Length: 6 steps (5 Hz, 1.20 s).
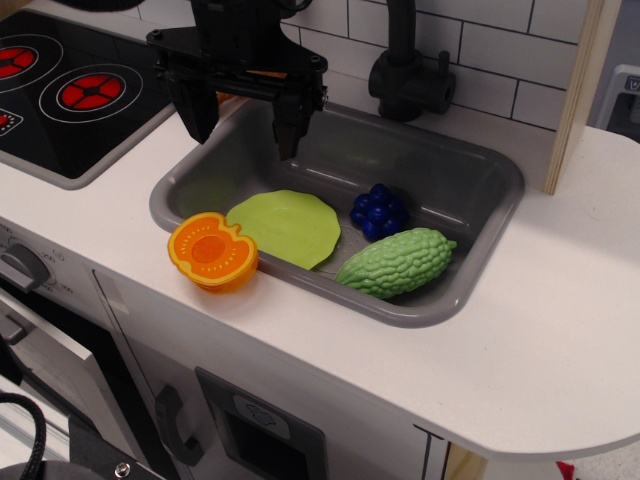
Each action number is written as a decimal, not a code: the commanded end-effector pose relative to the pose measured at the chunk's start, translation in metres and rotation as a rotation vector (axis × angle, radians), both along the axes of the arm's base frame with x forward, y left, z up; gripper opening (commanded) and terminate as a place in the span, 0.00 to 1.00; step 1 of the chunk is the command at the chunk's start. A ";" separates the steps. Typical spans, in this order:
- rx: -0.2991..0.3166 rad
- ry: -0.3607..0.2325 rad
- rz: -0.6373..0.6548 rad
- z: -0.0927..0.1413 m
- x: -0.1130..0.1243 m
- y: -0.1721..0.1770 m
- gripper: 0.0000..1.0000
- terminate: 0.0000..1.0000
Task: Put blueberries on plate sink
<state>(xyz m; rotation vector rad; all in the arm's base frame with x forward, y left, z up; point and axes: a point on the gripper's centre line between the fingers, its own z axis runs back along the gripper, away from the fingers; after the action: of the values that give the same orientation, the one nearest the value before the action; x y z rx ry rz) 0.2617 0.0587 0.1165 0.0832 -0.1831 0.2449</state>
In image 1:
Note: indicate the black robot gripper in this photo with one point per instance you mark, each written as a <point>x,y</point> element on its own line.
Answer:
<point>239,47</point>

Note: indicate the blue toy blueberries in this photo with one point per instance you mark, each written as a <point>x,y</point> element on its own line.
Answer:
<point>379,213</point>

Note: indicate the light green plastic plate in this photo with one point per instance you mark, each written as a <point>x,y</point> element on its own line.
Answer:
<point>295,227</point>

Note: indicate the grey toy sink basin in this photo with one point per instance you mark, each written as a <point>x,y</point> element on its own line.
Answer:
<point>467,192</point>

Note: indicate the brown toy chicken drumstick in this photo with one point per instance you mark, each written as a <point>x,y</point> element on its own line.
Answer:
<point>223,96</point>

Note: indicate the orange toy pumpkin half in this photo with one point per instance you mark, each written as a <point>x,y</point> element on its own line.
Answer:
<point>213,254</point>

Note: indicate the black toy faucet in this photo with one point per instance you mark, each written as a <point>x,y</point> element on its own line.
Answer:
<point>404,85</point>

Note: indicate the black toy stove top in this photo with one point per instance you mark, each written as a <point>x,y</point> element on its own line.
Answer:
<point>74,99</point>

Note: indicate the green toy bitter melon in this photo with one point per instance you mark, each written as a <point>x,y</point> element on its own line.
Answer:
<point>398,264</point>

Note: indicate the grey oven knob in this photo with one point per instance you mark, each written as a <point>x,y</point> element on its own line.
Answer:
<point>23,268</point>

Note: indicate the grey oven door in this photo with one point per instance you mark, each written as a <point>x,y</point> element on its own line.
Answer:
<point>67,368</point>

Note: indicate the grey dishwasher panel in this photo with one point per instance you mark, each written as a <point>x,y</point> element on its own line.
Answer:
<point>262,437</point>

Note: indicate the grey appliance in background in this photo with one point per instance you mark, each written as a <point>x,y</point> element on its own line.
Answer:
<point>619,112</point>

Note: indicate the grey cabinet door handle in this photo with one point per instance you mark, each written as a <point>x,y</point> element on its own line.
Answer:
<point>168,405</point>

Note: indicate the light wooden side post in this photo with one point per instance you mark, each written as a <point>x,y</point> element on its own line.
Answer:
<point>597,30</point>

